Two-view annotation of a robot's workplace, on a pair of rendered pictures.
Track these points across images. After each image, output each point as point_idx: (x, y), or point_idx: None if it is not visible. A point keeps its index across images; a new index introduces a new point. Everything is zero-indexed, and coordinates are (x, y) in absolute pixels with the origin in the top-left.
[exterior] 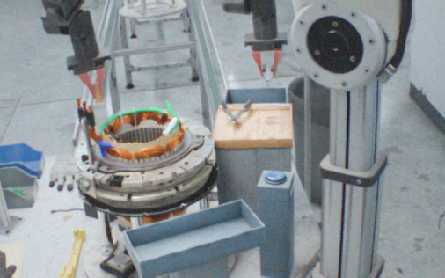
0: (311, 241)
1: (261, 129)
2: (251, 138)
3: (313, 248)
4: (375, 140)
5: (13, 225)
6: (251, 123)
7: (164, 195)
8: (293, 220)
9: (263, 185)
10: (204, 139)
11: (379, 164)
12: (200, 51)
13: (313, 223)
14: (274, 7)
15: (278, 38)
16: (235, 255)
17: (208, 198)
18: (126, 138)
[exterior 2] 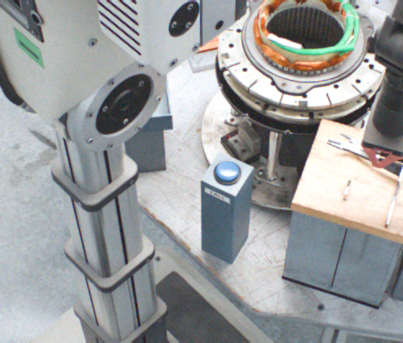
0: (263, 296)
1: (331, 175)
2: (309, 159)
3: (248, 293)
4: (68, 163)
5: (390, 8)
6: (355, 170)
7: (218, 58)
8: (227, 228)
9: (219, 158)
10: (297, 96)
11: (68, 185)
12: None
13: (302, 313)
14: (389, 99)
15: (376, 132)
16: (254, 201)
17: (272, 136)
18: (338, 29)
